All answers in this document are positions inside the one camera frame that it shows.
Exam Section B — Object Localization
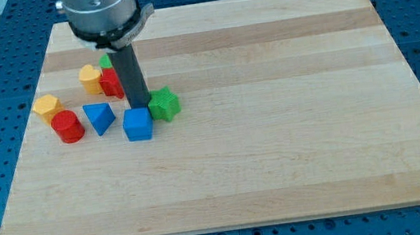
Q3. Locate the blue cube block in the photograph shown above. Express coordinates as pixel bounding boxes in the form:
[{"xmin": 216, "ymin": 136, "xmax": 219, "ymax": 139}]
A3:
[{"xmin": 123, "ymin": 108, "xmax": 153, "ymax": 142}]

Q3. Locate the yellow heart block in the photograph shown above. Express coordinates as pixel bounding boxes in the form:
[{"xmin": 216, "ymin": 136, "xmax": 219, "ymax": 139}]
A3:
[{"xmin": 78, "ymin": 65, "xmax": 103, "ymax": 95}]

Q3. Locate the red star block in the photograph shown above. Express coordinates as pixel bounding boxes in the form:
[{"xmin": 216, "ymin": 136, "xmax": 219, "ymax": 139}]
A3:
[{"xmin": 100, "ymin": 68, "xmax": 124, "ymax": 99}]

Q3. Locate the green cylinder block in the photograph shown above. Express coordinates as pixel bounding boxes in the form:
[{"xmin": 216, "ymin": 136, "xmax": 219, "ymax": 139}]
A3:
[{"xmin": 99, "ymin": 54, "xmax": 113, "ymax": 69}]

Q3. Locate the yellow hexagon block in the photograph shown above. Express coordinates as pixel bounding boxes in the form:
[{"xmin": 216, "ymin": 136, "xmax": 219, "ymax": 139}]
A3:
[{"xmin": 32, "ymin": 94, "xmax": 65, "ymax": 126}]

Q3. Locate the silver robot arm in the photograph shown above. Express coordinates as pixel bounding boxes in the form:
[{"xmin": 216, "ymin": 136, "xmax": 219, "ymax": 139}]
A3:
[{"xmin": 58, "ymin": 0, "xmax": 155, "ymax": 53}]

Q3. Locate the red cylinder block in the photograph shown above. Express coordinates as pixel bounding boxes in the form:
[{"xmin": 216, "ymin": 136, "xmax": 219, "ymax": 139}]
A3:
[{"xmin": 50, "ymin": 110, "xmax": 85, "ymax": 143}]

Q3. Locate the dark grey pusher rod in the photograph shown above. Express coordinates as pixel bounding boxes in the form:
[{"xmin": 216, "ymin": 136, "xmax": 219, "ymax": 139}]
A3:
[{"xmin": 108, "ymin": 45, "xmax": 151, "ymax": 108}]

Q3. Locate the blue triangle block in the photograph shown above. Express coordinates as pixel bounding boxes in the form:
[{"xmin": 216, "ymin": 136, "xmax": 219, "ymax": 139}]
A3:
[{"xmin": 83, "ymin": 102, "xmax": 116, "ymax": 136}]

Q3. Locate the green star block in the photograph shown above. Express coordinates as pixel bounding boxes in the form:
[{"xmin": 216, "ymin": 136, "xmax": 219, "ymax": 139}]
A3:
[{"xmin": 148, "ymin": 86, "xmax": 182, "ymax": 122}]

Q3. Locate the wooden board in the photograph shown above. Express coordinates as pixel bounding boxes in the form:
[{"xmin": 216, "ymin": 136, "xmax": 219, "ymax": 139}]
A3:
[{"xmin": 0, "ymin": 0, "xmax": 420, "ymax": 235}]

